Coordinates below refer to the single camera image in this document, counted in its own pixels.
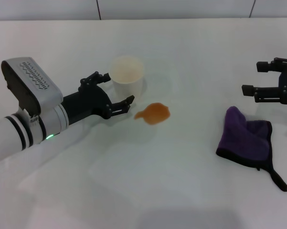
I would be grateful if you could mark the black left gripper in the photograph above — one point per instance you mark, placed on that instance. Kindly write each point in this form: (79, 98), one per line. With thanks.
(88, 105)

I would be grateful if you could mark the white paper cup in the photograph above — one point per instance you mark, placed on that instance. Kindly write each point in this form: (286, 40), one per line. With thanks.
(127, 83)

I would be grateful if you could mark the purple blue rag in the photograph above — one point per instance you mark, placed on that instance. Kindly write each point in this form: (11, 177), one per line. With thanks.
(243, 140)

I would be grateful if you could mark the brown liquid stain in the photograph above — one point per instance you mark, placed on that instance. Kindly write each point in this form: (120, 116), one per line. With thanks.
(155, 114)

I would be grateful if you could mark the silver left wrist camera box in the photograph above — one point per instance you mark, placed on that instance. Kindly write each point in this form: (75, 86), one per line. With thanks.
(35, 81)

